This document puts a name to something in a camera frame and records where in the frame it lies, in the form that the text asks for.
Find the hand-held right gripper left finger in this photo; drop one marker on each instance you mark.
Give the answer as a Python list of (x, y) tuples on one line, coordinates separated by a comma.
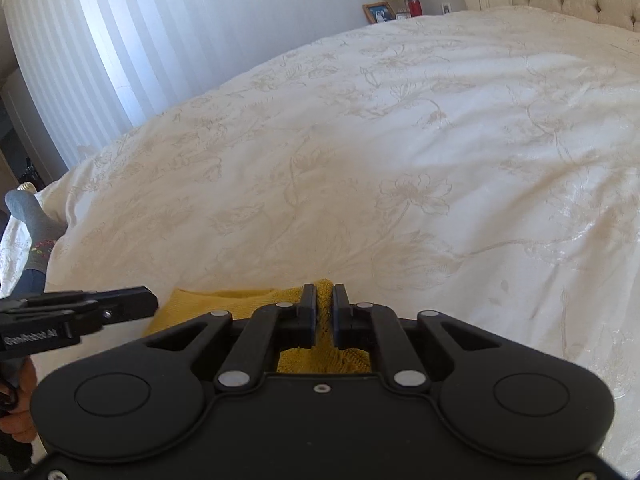
[(309, 320)]

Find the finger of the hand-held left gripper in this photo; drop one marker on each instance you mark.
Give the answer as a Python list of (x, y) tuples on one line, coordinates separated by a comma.
[(130, 304)]

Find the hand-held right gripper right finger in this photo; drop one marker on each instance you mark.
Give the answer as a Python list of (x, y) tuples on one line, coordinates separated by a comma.
[(341, 320)]

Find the yellow knit shirt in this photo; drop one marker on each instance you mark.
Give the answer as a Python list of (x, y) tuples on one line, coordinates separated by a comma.
[(200, 305)]

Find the person's left hand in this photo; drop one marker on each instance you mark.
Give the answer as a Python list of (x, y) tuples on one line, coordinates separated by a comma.
[(29, 410)]

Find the person's blue trouser leg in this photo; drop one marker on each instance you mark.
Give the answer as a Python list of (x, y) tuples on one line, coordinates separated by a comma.
[(30, 280)]

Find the person's grey socked foot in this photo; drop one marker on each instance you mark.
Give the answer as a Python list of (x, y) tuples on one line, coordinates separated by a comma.
[(35, 220)]

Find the white floral bedspread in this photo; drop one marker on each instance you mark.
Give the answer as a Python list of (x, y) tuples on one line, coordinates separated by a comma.
[(400, 160)]

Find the small alarm clock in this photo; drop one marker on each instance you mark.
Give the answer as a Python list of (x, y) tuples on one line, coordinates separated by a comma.
[(402, 15)]

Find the red bottle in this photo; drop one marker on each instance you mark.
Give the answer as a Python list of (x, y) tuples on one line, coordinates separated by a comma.
[(414, 6)]

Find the wooden picture frame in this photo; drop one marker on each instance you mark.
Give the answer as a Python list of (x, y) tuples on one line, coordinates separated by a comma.
[(380, 12)]

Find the white wall socket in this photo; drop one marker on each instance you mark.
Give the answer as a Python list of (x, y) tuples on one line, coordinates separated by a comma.
[(447, 8)]

